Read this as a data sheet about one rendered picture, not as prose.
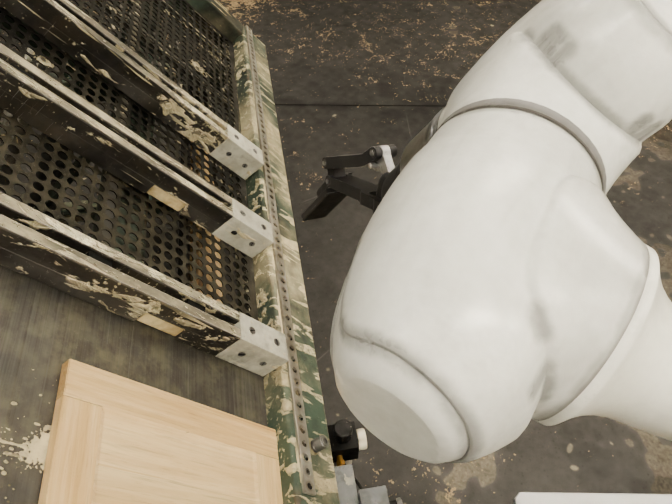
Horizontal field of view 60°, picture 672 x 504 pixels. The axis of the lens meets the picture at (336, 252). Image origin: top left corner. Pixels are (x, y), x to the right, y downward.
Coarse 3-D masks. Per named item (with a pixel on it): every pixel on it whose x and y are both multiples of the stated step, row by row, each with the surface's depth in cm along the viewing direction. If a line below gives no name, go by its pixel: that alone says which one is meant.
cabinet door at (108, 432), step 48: (96, 384) 81; (144, 384) 88; (96, 432) 77; (144, 432) 83; (192, 432) 90; (240, 432) 98; (48, 480) 69; (96, 480) 73; (144, 480) 79; (192, 480) 85; (240, 480) 93
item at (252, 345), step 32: (0, 192) 79; (0, 224) 76; (32, 224) 81; (64, 224) 85; (0, 256) 80; (32, 256) 81; (64, 256) 82; (96, 256) 87; (128, 256) 92; (64, 288) 86; (96, 288) 88; (128, 288) 89; (160, 288) 96; (192, 320) 97; (224, 320) 105; (256, 320) 110; (224, 352) 105; (256, 352) 107
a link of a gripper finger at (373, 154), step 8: (392, 144) 54; (368, 152) 53; (376, 152) 52; (392, 152) 53; (328, 160) 59; (336, 160) 58; (344, 160) 57; (352, 160) 56; (360, 160) 55; (368, 160) 53; (376, 160) 53; (328, 168) 60
